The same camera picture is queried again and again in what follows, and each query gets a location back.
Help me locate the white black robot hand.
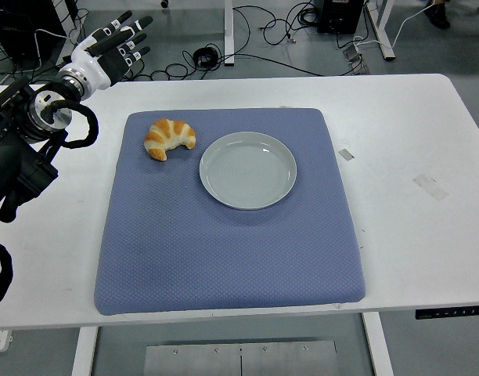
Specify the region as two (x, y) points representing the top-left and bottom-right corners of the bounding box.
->
(57, 10), (154, 96)

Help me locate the golden croissant bread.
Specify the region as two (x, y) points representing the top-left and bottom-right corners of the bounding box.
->
(144, 118), (197, 162)

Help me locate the grey round plate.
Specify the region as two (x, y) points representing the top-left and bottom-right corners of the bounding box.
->
(199, 131), (298, 212)

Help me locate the grey metal plate with screws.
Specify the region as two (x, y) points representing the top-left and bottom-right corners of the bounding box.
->
(143, 340), (338, 376)

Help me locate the black equipment case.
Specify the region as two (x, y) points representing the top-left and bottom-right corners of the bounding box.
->
(0, 0), (79, 63)

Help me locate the white desk leg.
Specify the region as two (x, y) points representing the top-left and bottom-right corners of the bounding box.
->
(366, 0), (398, 62)
(222, 0), (236, 67)

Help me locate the blue quilted mat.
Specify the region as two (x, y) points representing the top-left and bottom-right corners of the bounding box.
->
(93, 107), (367, 316)

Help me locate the black computer box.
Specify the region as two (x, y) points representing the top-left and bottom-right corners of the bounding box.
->
(316, 0), (365, 34)

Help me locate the white table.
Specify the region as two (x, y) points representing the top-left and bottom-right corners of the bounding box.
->
(0, 73), (479, 376)

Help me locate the person's foot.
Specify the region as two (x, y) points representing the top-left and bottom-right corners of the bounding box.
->
(423, 0), (452, 30)

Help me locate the black table control panel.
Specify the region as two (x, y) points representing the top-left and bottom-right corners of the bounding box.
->
(414, 305), (479, 321)

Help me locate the coiled black cable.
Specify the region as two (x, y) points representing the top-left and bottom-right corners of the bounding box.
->
(193, 46), (220, 72)

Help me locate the long black floor cable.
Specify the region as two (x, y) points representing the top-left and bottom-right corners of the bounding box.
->
(143, 0), (366, 81)

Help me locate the grey metal bracket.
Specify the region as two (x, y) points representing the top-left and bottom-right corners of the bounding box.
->
(342, 45), (372, 76)

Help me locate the white cable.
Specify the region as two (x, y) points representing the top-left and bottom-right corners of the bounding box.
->
(353, 0), (440, 52)

